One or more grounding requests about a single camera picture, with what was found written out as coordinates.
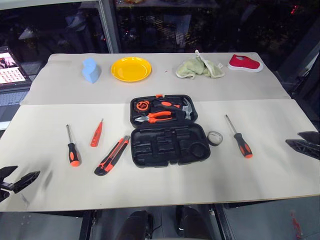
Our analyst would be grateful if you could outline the orange black tape measure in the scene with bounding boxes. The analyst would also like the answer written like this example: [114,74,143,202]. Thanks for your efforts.
[135,99,150,111]

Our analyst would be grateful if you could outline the open laptop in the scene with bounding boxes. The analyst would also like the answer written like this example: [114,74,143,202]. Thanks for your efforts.
[0,45,32,131]

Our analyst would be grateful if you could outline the orange voltage tester pen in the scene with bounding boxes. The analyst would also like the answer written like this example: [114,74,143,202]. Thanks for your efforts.
[89,118,104,148]

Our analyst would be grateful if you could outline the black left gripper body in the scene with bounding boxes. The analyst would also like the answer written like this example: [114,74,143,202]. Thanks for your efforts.
[0,181,14,204]

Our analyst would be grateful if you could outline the small orange black screwdriver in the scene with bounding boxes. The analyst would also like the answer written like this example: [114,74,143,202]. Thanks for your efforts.
[65,124,82,168]

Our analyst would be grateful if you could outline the dark rounded shape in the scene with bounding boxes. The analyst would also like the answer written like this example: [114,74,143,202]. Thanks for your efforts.
[119,209,154,240]
[175,205,214,239]

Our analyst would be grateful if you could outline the black electrical tape roll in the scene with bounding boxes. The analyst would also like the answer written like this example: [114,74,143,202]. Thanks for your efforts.
[206,130,224,147]

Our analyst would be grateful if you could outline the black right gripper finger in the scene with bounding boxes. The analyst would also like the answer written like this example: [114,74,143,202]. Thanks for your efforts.
[285,139,320,161]
[297,130,320,144]

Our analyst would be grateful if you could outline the orange black utility knife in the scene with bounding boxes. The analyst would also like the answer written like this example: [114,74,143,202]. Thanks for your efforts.
[93,135,131,177]

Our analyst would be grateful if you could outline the black tool case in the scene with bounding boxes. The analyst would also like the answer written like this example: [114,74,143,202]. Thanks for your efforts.
[129,94,212,168]

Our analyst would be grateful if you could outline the large orange black screwdriver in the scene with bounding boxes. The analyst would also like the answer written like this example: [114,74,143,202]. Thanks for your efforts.
[224,114,254,160]

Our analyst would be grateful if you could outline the pale green cloth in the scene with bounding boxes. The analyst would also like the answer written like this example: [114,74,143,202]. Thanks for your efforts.
[175,49,226,79]

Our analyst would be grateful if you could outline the dark chair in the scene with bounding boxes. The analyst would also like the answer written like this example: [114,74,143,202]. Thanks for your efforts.
[286,42,320,101]

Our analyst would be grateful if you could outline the beige paper table cover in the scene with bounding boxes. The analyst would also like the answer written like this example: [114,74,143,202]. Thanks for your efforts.
[19,51,293,106]

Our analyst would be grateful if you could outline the light blue foam block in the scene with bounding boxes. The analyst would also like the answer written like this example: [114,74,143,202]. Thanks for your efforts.
[81,57,102,84]

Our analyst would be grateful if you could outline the claw hammer black orange handle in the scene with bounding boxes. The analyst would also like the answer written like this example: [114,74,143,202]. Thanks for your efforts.
[151,97,196,121]

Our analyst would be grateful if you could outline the orange handled pliers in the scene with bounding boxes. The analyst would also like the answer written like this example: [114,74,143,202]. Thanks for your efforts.
[134,110,175,124]

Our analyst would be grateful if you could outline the grey window frame pillar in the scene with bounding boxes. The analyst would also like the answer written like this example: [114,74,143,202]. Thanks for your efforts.
[96,0,121,54]

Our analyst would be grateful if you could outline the yellow plate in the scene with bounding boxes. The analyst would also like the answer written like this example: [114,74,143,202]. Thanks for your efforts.
[110,56,153,83]

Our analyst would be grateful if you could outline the red white child's shoe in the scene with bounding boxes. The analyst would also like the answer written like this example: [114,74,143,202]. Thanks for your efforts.
[227,53,265,74]

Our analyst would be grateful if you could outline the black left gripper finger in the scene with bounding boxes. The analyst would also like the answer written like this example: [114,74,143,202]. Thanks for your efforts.
[0,165,19,182]
[12,170,41,194]

